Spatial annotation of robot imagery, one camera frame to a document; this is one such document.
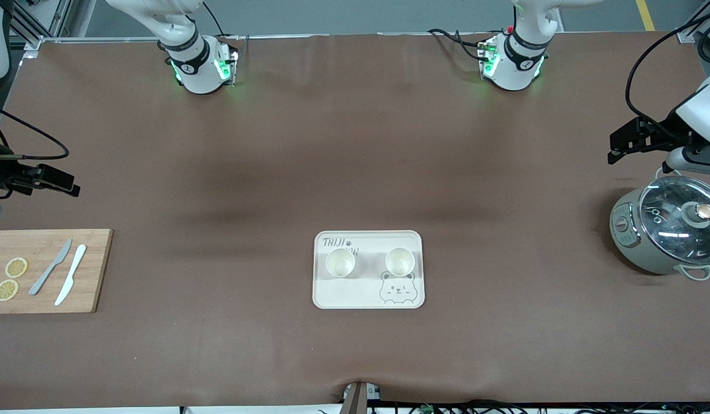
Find white paper cup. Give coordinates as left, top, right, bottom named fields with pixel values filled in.
left=385, top=247, right=416, bottom=278
left=325, top=247, right=356, bottom=278

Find grey plastic knife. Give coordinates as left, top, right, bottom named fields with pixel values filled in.
left=28, top=239, right=73, bottom=296

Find wooden cutting board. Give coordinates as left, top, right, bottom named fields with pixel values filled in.
left=0, top=229, right=114, bottom=315

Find white plastic knife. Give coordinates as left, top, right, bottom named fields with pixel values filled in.
left=54, top=244, right=87, bottom=306

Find grey-green electric cooking pot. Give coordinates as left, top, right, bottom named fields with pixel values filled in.
left=609, top=167, right=710, bottom=281

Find glass pot lid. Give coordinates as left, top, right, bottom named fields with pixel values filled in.
left=638, top=175, right=710, bottom=266

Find cream bear print tray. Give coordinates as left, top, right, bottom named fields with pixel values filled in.
left=313, top=230, right=425, bottom=310

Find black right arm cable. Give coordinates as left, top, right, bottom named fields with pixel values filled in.
left=0, top=102, right=70, bottom=161

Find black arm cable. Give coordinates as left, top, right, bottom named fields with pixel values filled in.
left=0, top=102, right=70, bottom=161
left=625, top=3, right=710, bottom=141

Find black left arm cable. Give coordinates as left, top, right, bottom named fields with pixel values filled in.
left=625, top=3, right=710, bottom=141

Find aluminium frame profile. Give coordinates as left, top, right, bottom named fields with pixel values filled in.
left=10, top=0, right=75, bottom=50
left=677, top=0, right=710, bottom=44

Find black left base cables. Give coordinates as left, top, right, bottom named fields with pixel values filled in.
left=427, top=27, right=489, bottom=62

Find black right base cable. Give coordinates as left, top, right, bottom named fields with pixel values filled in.
left=203, top=0, right=227, bottom=39

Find metal table edge bracket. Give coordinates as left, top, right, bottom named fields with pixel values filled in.
left=340, top=381, right=382, bottom=414

